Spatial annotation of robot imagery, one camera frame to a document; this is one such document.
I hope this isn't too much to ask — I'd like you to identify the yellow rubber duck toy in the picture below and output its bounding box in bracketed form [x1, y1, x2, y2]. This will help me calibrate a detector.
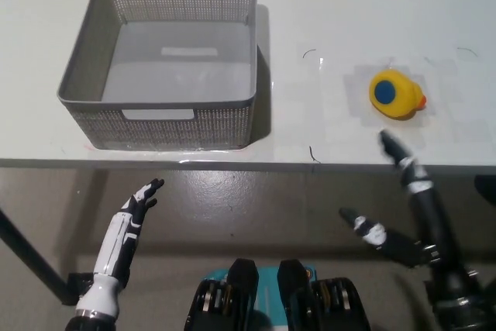
[368, 69, 429, 120]

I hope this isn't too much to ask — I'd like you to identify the black teal robot body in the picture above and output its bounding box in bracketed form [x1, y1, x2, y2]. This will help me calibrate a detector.
[184, 257, 373, 331]

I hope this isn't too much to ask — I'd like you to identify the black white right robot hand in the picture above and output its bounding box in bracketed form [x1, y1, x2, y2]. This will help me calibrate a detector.
[339, 129, 484, 303]

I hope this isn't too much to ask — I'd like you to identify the clear tape patch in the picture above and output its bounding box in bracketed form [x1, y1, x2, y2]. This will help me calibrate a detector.
[343, 61, 432, 129]

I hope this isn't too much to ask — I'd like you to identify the black table leg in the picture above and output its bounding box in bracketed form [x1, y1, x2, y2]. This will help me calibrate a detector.
[0, 206, 67, 304]

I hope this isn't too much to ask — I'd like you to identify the grey perforated plastic basket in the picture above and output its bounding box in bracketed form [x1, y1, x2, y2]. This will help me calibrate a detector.
[57, 0, 259, 151]

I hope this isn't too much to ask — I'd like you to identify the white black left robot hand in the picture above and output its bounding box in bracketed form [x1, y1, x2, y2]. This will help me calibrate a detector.
[74, 178, 166, 317]

